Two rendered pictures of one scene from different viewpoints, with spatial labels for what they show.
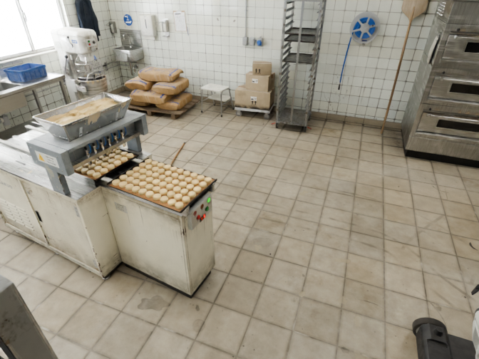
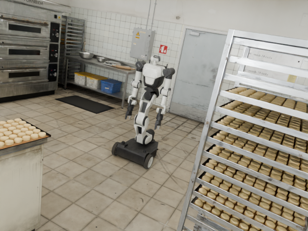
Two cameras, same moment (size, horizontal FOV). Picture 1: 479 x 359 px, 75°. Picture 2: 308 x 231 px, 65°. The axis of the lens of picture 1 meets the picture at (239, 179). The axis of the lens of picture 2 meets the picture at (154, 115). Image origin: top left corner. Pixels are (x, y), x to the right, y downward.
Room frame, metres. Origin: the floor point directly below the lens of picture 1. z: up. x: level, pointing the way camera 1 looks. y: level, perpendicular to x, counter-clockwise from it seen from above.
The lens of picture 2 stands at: (0.64, 1.92, 1.72)
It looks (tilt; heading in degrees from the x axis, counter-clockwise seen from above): 18 degrees down; 272
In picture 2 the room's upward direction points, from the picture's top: 11 degrees clockwise
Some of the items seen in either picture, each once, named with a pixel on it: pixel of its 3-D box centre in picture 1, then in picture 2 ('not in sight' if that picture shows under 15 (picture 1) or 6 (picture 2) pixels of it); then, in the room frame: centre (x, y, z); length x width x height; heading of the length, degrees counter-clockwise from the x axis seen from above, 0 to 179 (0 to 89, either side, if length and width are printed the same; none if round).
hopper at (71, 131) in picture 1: (88, 116); not in sight; (2.00, 1.02, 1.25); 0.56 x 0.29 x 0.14; 152
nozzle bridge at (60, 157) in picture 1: (97, 148); not in sight; (2.00, 1.02, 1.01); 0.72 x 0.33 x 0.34; 152
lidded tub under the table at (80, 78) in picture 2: not in sight; (84, 78); (2.85, -4.37, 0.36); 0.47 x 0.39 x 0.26; 68
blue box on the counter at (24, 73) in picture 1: (26, 72); not in sight; (4.28, 2.87, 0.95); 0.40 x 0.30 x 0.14; 162
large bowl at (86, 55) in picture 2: not in sight; (86, 55); (2.86, -4.35, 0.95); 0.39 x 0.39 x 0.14
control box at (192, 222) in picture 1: (199, 211); not in sight; (1.59, 0.25, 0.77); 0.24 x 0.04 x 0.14; 152
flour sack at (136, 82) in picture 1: (146, 80); not in sight; (5.63, 1.68, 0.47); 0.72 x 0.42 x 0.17; 160
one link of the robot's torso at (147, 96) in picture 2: not in sight; (151, 93); (0.84, -1.45, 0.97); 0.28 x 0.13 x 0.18; 70
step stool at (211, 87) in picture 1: (217, 98); not in sight; (5.43, 0.40, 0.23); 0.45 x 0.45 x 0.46; 61
